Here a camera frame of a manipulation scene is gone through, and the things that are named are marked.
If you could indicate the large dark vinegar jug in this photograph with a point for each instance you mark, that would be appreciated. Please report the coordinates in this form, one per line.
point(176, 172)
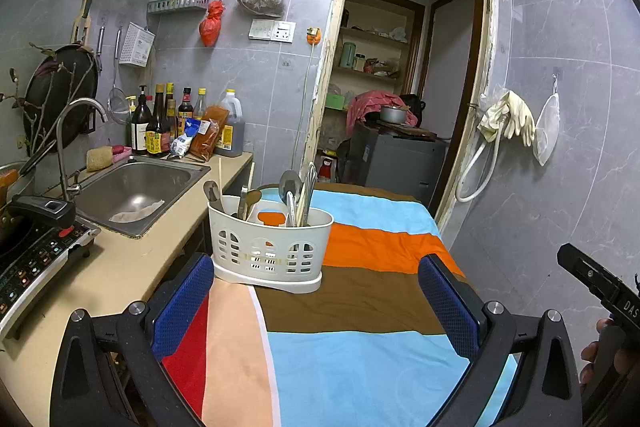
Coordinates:
point(231, 127)

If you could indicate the grey wall shelf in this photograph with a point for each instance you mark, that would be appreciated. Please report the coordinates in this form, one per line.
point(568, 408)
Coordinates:
point(177, 4)

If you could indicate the red white bottle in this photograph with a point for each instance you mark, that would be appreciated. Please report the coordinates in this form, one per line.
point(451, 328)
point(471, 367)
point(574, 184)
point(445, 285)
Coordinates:
point(326, 168)

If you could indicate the striped blue orange brown blanket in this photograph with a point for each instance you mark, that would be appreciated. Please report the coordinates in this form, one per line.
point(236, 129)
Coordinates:
point(360, 307)

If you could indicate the dry twig branches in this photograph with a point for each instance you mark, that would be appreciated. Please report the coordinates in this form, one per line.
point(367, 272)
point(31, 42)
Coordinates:
point(35, 117)

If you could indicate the clear yellow cap bottle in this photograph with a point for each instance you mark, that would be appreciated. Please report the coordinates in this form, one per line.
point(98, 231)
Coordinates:
point(200, 104)

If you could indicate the wooden spatula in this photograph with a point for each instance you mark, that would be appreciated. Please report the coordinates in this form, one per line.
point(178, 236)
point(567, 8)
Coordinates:
point(84, 7)

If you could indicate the white rag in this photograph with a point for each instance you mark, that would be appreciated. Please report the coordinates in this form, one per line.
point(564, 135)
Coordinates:
point(137, 212)

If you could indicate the small dark spoon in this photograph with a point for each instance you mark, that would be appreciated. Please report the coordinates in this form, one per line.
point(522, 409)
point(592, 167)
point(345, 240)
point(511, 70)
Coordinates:
point(253, 198)

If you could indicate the cream rubber gloves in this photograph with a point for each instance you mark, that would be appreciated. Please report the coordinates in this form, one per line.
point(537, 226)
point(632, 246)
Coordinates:
point(510, 114)

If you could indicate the white perforated wall holder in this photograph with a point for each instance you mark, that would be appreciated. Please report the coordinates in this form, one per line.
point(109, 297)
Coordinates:
point(136, 44)

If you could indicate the large metal spoon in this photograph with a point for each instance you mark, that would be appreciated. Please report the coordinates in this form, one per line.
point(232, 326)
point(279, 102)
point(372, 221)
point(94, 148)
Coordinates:
point(290, 184)

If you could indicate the person's right hand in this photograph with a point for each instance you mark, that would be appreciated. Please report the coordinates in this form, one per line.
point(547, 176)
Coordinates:
point(589, 362)

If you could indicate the white mesh strainer bag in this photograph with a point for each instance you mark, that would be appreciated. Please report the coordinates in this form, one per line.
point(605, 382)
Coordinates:
point(546, 132)

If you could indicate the metal mesh skimmer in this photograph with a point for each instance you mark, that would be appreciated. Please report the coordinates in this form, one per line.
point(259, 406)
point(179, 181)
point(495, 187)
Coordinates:
point(119, 109)

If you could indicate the green jar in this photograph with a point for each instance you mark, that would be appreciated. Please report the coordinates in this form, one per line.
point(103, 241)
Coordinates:
point(347, 56)

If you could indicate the pink red cloth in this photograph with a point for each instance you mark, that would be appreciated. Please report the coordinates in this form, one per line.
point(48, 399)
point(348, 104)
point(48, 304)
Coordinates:
point(362, 107)

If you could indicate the dark pump bottle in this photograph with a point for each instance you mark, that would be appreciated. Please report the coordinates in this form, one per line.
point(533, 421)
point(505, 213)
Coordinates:
point(141, 127)

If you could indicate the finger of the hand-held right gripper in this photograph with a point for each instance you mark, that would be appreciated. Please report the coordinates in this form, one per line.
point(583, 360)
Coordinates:
point(587, 272)

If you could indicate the black wok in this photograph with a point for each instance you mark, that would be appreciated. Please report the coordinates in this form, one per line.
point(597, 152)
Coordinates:
point(60, 92)

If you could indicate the black bag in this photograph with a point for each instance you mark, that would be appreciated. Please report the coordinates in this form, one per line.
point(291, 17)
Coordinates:
point(415, 104)

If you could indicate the metal fork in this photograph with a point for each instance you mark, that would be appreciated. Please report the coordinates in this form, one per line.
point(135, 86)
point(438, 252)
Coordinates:
point(242, 202)

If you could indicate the metal faucet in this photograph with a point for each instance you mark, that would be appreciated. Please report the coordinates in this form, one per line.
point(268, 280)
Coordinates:
point(61, 147)

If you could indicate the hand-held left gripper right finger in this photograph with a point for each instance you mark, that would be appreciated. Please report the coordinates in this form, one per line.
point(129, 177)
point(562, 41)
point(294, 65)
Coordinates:
point(447, 302)

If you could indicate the yellow label sauce bottle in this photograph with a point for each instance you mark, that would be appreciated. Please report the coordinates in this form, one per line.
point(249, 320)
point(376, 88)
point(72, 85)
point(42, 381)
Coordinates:
point(170, 107)

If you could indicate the white plastic utensil holder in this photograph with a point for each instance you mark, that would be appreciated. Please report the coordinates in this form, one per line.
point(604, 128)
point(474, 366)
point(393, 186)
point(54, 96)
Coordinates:
point(270, 252)

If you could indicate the orange plug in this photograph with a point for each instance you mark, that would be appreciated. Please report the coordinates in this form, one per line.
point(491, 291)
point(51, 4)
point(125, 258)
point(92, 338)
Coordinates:
point(313, 36)

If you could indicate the red cap sauce bottle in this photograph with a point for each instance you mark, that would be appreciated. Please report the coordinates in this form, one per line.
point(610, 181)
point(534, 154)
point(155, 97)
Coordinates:
point(185, 107)

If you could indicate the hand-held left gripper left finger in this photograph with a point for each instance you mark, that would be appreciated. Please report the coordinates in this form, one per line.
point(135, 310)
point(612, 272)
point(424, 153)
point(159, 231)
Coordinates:
point(182, 302)

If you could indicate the yellow sponge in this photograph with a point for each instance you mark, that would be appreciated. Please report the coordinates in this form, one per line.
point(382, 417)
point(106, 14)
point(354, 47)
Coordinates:
point(100, 158)

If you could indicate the grey appliance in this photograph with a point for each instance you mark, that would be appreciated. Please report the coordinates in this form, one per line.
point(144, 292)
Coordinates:
point(400, 167)

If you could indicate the green box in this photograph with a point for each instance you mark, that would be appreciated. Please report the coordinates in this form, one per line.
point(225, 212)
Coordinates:
point(335, 101)

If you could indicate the steel sink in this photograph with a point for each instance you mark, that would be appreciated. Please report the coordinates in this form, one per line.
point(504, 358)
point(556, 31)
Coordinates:
point(135, 187)

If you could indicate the wooden board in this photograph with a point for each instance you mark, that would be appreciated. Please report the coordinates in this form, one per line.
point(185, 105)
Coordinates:
point(415, 133)

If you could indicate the black induction cooker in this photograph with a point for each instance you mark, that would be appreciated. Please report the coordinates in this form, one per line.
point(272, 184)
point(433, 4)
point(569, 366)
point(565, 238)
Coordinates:
point(35, 262)

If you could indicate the blue white packet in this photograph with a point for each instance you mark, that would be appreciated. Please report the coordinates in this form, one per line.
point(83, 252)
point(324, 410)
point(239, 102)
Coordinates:
point(184, 139)

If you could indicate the metal pot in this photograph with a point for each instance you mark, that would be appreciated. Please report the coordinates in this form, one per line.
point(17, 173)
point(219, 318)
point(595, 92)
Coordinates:
point(393, 116)

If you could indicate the worn door frame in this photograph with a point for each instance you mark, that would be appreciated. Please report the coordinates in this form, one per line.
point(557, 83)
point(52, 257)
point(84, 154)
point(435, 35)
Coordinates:
point(325, 72)

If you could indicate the white wall socket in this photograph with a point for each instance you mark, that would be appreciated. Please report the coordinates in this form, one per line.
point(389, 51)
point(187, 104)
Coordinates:
point(284, 32)

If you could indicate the red plastic bag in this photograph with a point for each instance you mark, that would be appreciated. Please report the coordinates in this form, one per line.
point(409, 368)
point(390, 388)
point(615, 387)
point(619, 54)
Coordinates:
point(211, 27)

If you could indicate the wooden shelf unit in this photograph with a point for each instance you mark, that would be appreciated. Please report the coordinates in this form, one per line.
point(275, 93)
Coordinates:
point(375, 37)

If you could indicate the grey wall switch plate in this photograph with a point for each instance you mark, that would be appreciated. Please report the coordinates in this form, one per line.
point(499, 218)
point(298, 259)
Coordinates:
point(261, 29)

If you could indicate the tall soy sauce bottle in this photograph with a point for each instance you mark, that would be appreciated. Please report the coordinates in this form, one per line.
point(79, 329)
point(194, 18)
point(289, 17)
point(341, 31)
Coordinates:
point(157, 132)

